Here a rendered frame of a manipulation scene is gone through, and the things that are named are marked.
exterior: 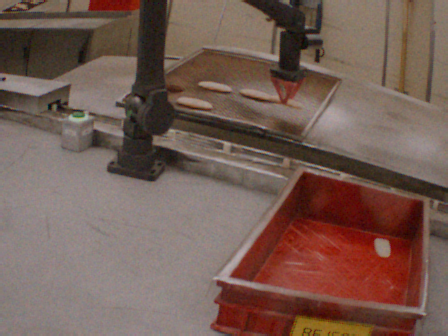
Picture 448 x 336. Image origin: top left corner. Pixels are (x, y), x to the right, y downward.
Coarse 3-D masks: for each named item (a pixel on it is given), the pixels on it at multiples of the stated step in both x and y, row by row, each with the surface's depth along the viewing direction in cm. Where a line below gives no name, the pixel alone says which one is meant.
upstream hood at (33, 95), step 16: (0, 80) 165; (16, 80) 165; (32, 80) 166; (48, 80) 166; (0, 96) 155; (16, 96) 151; (32, 96) 148; (48, 96) 153; (64, 96) 162; (32, 112) 150
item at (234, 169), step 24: (24, 120) 152; (48, 120) 148; (96, 144) 142; (120, 144) 139; (168, 144) 136; (192, 168) 133; (216, 168) 131; (240, 168) 129; (264, 168) 129; (432, 216) 113
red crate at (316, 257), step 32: (320, 224) 115; (288, 256) 101; (320, 256) 102; (352, 256) 102; (288, 288) 90; (320, 288) 91; (352, 288) 91; (384, 288) 90; (224, 320) 76; (256, 320) 74; (288, 320) 73
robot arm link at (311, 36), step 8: (296, 16) 136; (280, 24) 144; (296, 24) 137; (304, 24) 139; (296, 32) 138; (304, 32) 144; (312, 32) 145; (312, 40) 144; (320, 40) 146; (304, 48) 146; (312, 48) 146; (320, 48) 148
